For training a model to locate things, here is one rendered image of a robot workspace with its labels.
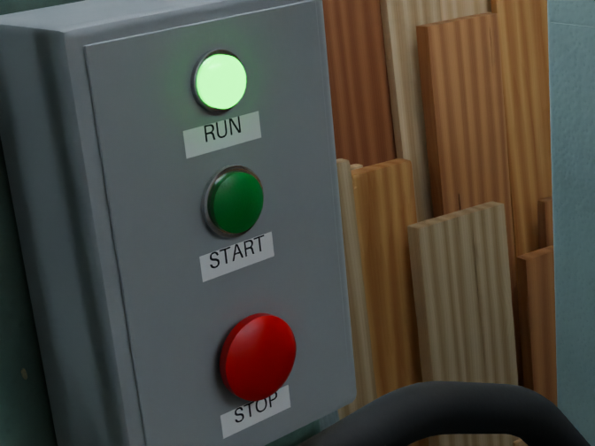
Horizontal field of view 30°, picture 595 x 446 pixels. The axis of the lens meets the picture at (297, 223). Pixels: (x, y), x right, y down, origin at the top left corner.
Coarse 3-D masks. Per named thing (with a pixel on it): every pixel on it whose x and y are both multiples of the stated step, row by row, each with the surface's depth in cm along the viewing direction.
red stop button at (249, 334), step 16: (256, 320) 37; (272, 320) 37; (240, 336) 37; (256, 336) 37; (272, 336) 37; (288, 336) 38; (224, 352) 37; (240, 352) 37; (256, 352) 37; (272, 352) 37; (288, 352) 38; (224, 368) 37; (240, 368) 37; (256, 368) 37; (272, 368) 38; (288, 368) 38; (224, 384) 37; (240, 384) 37; (256, 384) 37; (272, 384) 38; (256, 400) 38
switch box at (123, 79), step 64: (128, 0) 37; (192, 0) 35; (256, 0) 36; (320, 0) 38; (0, 64) 36; (64, 64) 32; (128, 64) 33; (192, 64) 35; (256, 64) 36; (320, 64) 38; (0, 128) 37; (64, 128) 33; (128, 128) 34; (320, 128) 38; (64, 192) 34; (128, 192) 34; (192, 192) 35; (320, 192) 39; (64, 256) 36; (128, 256) 34; (192, 256) 36; (320, 256) 39; (64, 320) 37; (128, 320) 35; (192, 320) 36; (320, 320) 40; (64, 384) 39; (128, 384) 35; (192, 384) 37; (320, 384) 41
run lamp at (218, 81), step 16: (208, 64) 34; (224, 64) 35; (240, 64) 35; (192, 80) 34; (208, 80) 34; (224, 80) 35; (240, 80) 35; (208, 96) 35; (224, 96) 35; (240, 96) 35
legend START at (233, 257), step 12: (252, 240) 37; (264, 240) 38; (216, 252) 36; (228, 252) 37; (240, 252) 37; (252, 252) 37; (264, 252) 38; (204, 264) 36; (216, 264) 37; (228, 264) 37; (240, 264) 37; (204, 276) 36; (216, 276) 37
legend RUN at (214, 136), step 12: (228, 120) 36; (240, 120) 36; (252, 120) 36; (192, 132) 35; (204, 132) 35; (216, 132) 36; (228, 132) 36; (240, 132) 36; (252, 132) 36; (192, 144) 35; (204, 144) 35; (216, 144) 36; (228, 144) 36; (192, 156) 35
